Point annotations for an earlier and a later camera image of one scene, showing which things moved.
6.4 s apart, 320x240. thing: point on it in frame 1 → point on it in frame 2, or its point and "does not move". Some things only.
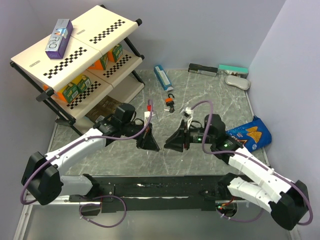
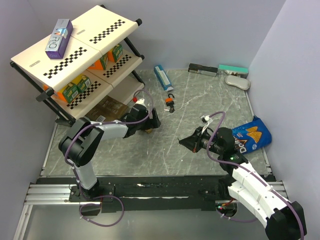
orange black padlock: [169, 101] does not move
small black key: [172, 110] does not move
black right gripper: [176, 142] → [193, 142]
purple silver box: [58, 41] does not move
